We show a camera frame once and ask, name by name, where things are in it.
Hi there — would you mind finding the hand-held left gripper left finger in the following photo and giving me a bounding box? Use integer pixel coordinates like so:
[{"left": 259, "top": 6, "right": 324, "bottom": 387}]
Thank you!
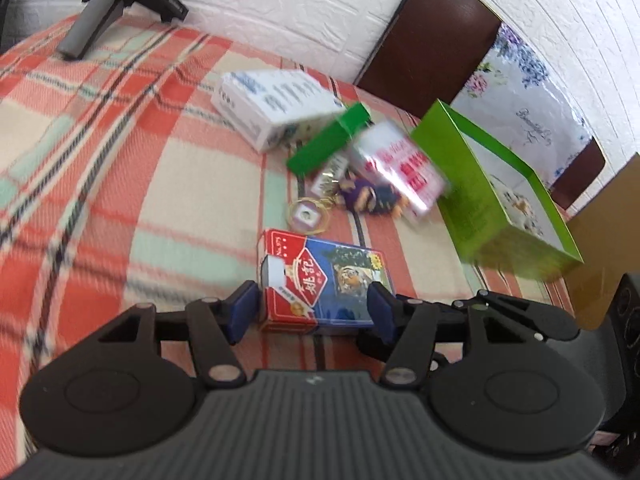
[{"left": 97, "top": 280, "right": 261, "bottom": 389}]

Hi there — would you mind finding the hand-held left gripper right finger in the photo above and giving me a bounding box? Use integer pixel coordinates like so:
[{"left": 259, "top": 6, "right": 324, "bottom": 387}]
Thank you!
[{"left": 357, "top": 282, "right": 583, "bottom": 389}]

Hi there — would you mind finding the red blue playing card box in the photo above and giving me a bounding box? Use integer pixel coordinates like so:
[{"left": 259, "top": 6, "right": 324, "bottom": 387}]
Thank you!
[{"left": 257, "top": 229, "right": 396, "bottom": 336}]

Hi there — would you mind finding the purple plush keychain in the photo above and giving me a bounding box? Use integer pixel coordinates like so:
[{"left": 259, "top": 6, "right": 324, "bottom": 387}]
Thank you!
[{"left": 286, "top": 152, "right": 408, "bottom": 234}]

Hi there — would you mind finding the green cardboard box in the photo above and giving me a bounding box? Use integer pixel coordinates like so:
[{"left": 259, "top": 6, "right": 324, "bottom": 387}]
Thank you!
[{"left": 410, "top": 99, "right": 585, "bottom": 281}]

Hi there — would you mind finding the clear plastic bag red print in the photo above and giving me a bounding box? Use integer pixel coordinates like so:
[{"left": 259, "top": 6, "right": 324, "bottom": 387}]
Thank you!
[{"left": 349, "top": 121, "right": 449, "bottom": 224}]

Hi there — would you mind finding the small green box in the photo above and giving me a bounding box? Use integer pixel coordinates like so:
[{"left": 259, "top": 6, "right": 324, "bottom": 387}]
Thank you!
[{"left": 286, "top": 102, "right": 372, "bottom": 179}]

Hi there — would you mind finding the white medicine box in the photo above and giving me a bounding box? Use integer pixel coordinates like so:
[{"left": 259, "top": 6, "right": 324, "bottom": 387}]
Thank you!
[{"left": 210, "top": 71, "right": 347, "bottom": 154}]

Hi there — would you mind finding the plaid blanket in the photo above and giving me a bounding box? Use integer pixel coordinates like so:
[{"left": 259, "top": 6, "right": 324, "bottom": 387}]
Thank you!
[{"left": 0, "top": 12, "right": 581, "bottom": 411}]

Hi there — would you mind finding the brown cardboard sheet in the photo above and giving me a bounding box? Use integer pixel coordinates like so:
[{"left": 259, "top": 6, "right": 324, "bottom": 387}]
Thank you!
[{"left": 547, "top": 152, "right": 640, "bottom": 332}]

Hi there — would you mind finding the black camera grey handle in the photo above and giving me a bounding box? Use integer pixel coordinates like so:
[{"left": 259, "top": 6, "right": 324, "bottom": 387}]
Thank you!
[{"left": 56, "top": 0, "right": 190, "bottom": 61}]

